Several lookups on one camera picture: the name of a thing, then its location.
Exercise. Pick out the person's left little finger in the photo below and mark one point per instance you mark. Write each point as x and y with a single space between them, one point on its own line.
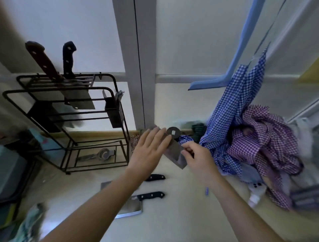
142 139

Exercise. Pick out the metal utensils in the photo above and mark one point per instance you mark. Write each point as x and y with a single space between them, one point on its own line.
119 95

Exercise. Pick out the gray bin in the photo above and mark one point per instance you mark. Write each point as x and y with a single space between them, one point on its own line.
11 174

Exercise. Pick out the teal cloth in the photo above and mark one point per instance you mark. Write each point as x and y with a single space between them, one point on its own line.
30 224

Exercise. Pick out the person's left forearm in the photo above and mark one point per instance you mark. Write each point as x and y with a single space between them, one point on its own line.
99 209

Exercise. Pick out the gray steel cleaver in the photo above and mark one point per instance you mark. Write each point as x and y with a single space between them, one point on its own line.
175 152

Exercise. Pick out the purple checkered cloth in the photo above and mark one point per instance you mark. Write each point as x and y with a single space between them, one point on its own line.
269 139

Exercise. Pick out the person's left middle finger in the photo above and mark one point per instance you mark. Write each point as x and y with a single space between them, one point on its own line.
160 139

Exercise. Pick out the person's right hand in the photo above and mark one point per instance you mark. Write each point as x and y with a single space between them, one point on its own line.
203 164

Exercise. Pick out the black utensil holder cup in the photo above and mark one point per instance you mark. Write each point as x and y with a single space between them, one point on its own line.
114 112

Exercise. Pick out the person's right forearm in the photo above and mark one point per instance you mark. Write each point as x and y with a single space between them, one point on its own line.
239 214

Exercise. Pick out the person's right fingers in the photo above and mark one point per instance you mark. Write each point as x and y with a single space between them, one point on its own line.
188 150

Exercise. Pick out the red checkered cloth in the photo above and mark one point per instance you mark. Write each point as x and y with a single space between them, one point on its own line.
135 142

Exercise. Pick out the person's left hand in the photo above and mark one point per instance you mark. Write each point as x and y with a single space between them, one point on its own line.
148 154

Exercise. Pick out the black round disc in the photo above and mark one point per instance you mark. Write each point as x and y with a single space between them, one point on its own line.
173 132

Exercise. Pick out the light blue plastic hanger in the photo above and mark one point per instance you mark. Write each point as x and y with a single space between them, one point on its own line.
239 49

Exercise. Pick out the white cloth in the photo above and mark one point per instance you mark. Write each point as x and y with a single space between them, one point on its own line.
305 139

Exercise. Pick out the blue checkered cloth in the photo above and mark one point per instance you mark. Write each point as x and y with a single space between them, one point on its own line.
231 114

